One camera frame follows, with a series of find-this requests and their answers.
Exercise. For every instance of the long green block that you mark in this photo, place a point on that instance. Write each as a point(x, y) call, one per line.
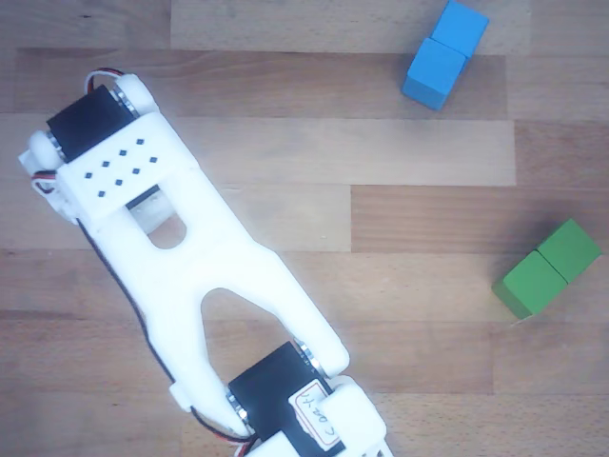
point(542, 276)

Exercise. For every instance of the long blue block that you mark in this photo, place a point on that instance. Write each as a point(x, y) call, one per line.
point(438, 66)

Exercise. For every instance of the white label red border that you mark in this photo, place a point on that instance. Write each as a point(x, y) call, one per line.
point(316, 419)

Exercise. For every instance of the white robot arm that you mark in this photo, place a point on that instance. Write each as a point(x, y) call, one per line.
point(223, 266)

